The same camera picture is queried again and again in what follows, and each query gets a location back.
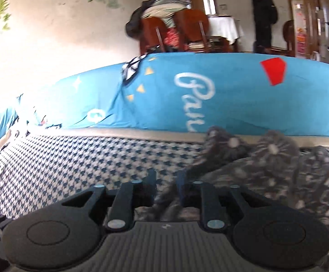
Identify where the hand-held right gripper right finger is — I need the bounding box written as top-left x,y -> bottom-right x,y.
176,171 -> 270,231

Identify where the white-clothed table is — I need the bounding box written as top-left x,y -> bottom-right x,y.
208,15 -> 244,46

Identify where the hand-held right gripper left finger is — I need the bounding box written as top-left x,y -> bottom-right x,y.
60,168 -> 158,232

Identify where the brown wooden chair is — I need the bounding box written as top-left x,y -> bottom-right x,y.
140,17 -> 168,55
173,9 -> 211,53

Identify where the houndstooth woven mat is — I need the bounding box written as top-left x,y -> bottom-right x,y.
0,133 -> 329,227

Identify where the red patterned cloth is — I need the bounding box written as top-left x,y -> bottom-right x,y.
164,28 -> 180,48

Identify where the pile of clothes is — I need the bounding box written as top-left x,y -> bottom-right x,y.
125,0 -> 192,39

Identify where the blue printed quilt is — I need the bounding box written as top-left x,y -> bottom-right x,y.
0,53 -> 329,156

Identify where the grey doodle-print fleece jacket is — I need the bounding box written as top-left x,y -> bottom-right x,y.
153,126 -> 329,272

